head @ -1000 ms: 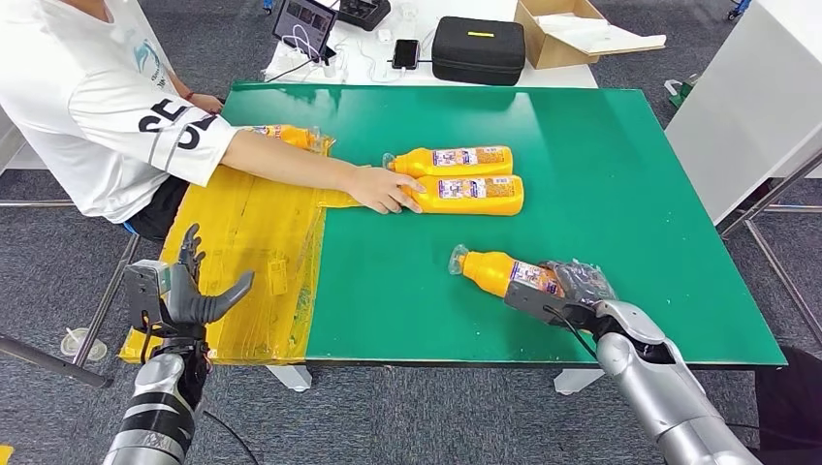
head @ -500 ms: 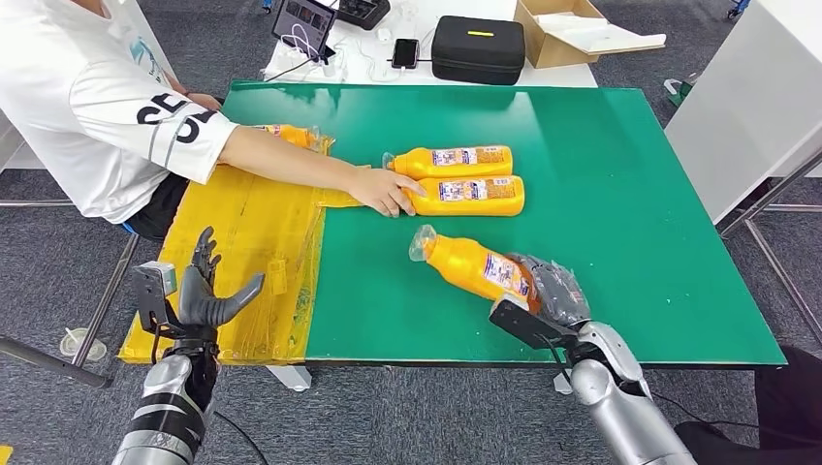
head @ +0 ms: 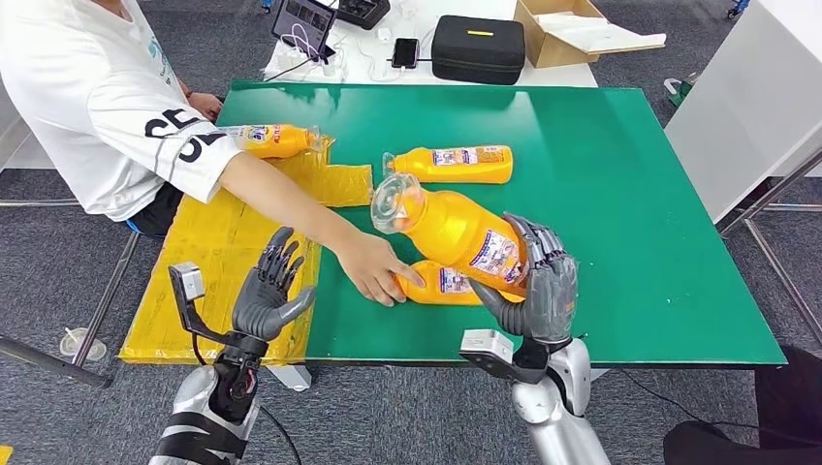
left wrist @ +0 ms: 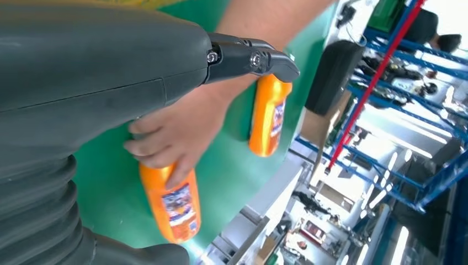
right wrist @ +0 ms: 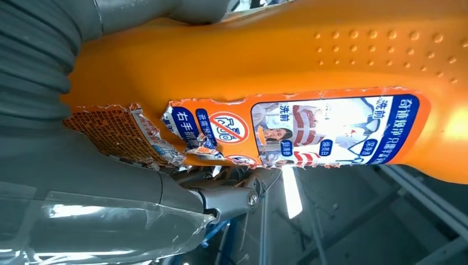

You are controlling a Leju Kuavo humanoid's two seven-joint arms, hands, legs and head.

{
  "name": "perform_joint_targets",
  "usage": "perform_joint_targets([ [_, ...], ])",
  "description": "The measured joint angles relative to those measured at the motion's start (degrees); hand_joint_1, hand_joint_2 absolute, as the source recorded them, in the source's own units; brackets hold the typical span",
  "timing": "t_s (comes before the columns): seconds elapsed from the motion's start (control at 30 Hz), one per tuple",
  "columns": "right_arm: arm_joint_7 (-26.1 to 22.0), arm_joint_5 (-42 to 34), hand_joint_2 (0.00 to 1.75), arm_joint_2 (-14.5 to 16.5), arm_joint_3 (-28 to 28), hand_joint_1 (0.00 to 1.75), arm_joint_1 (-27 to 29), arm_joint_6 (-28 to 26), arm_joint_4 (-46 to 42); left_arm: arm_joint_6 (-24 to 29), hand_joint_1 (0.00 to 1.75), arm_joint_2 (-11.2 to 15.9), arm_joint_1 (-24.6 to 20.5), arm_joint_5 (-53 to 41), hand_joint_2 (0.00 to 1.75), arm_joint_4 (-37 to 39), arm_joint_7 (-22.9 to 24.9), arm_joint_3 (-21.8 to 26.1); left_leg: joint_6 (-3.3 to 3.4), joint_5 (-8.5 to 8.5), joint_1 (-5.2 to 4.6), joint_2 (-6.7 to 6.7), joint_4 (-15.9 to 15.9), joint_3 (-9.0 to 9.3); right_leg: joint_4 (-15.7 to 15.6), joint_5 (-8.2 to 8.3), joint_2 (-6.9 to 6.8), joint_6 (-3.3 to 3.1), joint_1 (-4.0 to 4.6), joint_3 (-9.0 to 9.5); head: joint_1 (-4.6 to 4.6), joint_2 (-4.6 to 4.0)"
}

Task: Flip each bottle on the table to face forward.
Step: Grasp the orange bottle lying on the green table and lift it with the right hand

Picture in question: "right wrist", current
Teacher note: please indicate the bright light strip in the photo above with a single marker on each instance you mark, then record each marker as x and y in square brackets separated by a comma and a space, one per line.
[291, 194]

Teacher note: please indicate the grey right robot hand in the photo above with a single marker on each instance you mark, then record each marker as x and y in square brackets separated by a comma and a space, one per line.
[91, 212]

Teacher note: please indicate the grey metal beam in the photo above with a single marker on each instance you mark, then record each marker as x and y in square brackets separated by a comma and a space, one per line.
[427, 201]

